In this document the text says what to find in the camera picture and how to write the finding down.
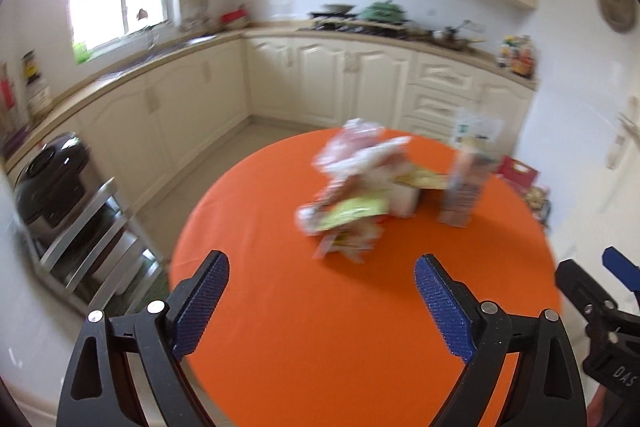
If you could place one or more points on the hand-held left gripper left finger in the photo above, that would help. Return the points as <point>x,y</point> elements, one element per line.
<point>200,307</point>

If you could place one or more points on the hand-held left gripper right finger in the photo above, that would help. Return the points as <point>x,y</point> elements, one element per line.
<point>442,307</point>

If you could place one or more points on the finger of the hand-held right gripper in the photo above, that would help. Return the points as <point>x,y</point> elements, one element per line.
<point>582,289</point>
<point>622,269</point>

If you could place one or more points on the snack wrapper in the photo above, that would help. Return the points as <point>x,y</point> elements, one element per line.
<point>355,242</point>

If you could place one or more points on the small white box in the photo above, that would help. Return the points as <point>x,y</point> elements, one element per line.
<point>404,199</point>

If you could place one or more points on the tall clear packaging box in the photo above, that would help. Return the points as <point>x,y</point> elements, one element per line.
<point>465,187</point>

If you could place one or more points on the green snack packet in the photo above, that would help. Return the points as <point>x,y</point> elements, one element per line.
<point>350,209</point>

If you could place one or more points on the clear plastic bag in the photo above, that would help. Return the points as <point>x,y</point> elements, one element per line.
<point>350,147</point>

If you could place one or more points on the white panelled door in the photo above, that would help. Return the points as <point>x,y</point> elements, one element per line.
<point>590,187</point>

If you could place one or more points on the large cardboard box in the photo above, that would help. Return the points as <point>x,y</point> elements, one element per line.
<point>536,204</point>

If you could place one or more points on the round orange table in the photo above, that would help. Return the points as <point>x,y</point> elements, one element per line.
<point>325,332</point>

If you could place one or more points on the metal storage rack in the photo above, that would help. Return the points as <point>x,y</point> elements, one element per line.
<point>110,207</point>

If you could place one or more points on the red rice bag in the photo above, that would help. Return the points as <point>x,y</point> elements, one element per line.
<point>517,169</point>

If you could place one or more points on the black rice cooker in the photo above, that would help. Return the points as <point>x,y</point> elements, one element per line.
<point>50,177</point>

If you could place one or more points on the group of condiment bottles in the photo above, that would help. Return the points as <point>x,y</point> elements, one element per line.
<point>516,57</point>

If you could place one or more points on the purple tray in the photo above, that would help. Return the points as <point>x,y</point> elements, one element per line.
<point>17,142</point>

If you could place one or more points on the cream base cabinets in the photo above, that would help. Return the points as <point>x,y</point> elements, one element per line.
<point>325,77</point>

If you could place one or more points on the steel sink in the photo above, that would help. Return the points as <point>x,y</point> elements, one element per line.
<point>180,46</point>

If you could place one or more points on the white plastic jar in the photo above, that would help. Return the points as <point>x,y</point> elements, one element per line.
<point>39,99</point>

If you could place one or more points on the steel wok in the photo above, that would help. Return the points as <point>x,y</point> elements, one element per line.
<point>450,36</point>

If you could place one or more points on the steel faucet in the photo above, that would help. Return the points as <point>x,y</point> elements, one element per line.
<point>151,39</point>

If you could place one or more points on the green dish soap bottle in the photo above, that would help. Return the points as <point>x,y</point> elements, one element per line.
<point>81,53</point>

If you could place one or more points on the red chopstick holder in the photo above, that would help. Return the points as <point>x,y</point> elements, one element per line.
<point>7,97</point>

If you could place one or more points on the red container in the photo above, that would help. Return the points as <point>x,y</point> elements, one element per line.
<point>235,19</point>

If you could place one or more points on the black gas stove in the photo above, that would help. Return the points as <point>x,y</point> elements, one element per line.
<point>355,29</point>

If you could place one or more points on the dark bottle with yellow label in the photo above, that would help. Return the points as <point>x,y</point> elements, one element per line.
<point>31,67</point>

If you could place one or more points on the green cooking pot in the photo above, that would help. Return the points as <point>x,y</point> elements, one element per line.
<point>382,12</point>

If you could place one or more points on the hanging utensil rack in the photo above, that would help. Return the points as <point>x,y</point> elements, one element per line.
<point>195,2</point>

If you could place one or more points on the round woven wall plaque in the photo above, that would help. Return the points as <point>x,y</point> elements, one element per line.
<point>617,2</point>

